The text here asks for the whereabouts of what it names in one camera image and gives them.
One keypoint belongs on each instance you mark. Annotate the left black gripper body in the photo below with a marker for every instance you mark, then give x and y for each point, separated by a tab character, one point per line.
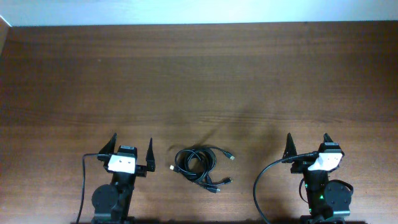
139	171

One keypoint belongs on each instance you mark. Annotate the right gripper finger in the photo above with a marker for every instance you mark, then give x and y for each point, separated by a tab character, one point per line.
290	149
327	138

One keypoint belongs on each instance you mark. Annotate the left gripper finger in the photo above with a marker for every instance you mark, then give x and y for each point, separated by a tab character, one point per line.
150	159
109	147

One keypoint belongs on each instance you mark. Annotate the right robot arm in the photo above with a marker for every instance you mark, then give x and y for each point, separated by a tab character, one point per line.
328	200

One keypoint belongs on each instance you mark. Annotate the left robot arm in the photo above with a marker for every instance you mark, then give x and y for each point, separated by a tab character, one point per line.
112	201

